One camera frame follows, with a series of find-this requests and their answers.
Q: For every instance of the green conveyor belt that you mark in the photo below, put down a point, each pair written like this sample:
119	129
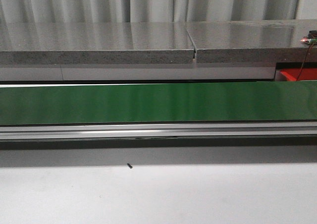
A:
174	102

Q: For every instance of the grey stone countertop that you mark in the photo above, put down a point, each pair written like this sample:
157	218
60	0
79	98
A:
154	42

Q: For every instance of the white pleated curtain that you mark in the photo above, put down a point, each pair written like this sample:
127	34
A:
154	10

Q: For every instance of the aluminium conveyor frame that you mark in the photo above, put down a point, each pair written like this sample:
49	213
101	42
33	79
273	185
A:
43	132

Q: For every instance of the small circuit board red LED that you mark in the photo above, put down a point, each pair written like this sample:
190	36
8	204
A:
309	41

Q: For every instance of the red plastic tray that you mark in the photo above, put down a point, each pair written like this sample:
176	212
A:
295	74

